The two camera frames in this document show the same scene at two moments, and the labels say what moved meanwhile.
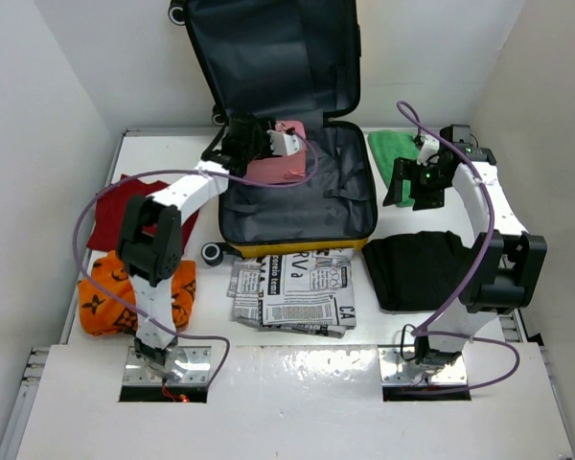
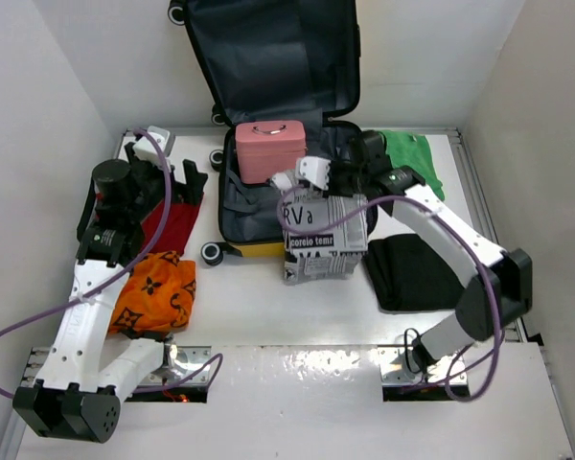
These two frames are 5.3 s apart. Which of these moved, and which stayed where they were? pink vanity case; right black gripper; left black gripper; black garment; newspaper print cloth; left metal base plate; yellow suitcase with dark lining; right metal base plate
Moved: newspaper print cloth; right black gripper; left black gripper
Stayed: yellow suitcase with dark lining; pink vanity case; right metal base plate; black garment; left metal base plate
